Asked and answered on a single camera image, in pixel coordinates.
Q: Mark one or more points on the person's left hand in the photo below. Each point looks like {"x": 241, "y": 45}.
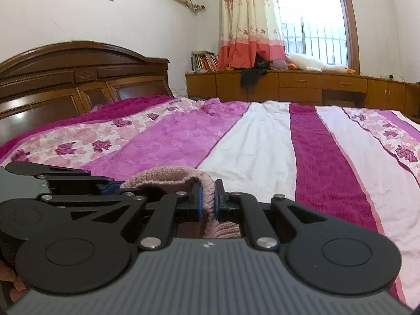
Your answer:
{"x": 10, "y": 285}

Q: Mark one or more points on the pink floral striped blanket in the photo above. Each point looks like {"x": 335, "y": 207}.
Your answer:
{"x": 262, "y": 144}

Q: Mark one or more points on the long wooden cabinet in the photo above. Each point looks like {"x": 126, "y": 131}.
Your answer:
{"x": 302, "y": 82}

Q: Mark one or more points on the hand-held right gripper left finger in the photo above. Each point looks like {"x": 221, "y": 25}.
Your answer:
{"x": 198, "y": 204}

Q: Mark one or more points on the pink knitted sweater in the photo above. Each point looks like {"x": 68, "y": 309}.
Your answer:
{"x": 164, "y": 177}

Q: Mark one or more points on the black cloth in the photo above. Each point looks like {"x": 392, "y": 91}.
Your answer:
{"x": 249, "y": 77}

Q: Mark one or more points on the barred window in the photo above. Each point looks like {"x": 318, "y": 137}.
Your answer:
{"x": 315, "y": 13}

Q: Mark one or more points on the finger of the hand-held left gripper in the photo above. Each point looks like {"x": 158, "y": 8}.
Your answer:
{"x": 82, "y": 198}
{"x": 65, "y": 170}

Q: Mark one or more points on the row of books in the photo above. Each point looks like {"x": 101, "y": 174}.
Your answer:
{"x": 205, "y": 62}

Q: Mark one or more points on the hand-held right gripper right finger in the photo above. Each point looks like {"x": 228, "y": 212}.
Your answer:
{"x": 217, "y": 203}

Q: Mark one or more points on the floral curtain with orange hem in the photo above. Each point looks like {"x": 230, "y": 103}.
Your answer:
{"x": 249, "y": 23}

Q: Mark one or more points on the purple plush toy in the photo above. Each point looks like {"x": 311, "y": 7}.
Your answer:
{"x": 279, "y": 65}

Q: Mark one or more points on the white goose plush toy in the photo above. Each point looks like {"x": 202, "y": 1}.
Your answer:
{"x": 311, "y": 62}

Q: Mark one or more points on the dark wooden headboard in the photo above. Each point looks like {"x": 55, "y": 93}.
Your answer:
{"x": 65, "y": 85}

